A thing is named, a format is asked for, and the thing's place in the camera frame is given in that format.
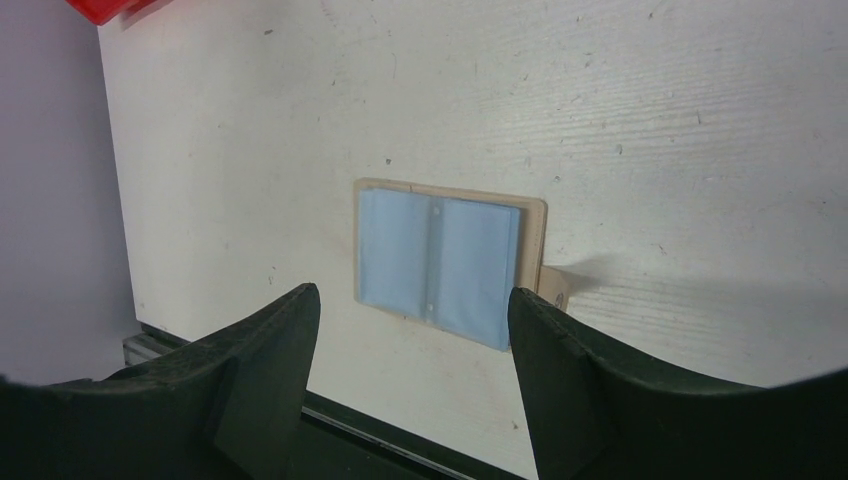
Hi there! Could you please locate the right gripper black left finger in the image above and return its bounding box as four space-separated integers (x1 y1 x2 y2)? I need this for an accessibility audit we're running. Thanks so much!
1 283 321 479

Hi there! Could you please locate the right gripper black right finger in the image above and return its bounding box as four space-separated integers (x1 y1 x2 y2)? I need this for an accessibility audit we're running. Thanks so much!
508 288 847 479

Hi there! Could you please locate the red three-compartment bin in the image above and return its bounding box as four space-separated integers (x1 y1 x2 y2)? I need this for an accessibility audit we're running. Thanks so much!
66 0 155 26

